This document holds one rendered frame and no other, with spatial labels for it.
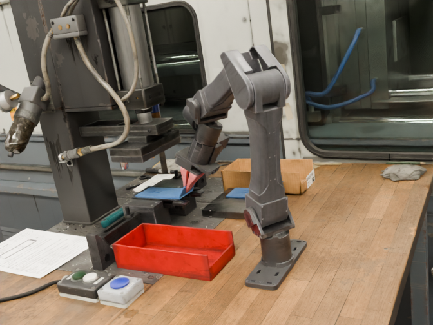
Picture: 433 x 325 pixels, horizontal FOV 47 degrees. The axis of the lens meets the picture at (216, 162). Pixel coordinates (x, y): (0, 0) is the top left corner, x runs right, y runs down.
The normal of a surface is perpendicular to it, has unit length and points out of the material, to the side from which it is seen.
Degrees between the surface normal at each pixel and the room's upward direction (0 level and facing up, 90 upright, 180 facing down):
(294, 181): 90
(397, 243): 0
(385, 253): 0
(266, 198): 98
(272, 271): 0
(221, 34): 90
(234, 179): 90
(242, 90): 90
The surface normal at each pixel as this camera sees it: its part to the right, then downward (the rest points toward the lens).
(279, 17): -0.51, 0.32
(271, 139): 0.45, 0.33
